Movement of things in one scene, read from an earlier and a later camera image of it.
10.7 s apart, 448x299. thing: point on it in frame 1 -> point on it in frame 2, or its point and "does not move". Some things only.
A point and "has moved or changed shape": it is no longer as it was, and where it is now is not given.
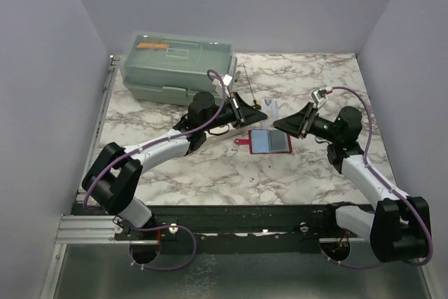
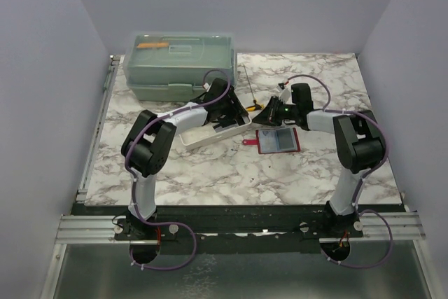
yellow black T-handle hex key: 255,106 does not move
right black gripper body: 321,127 -> 288,111
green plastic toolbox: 171,67 does not move
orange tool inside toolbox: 151,45 does not move
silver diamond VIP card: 270,106 has moved or changed shape
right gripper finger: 295,124 -> 271,115
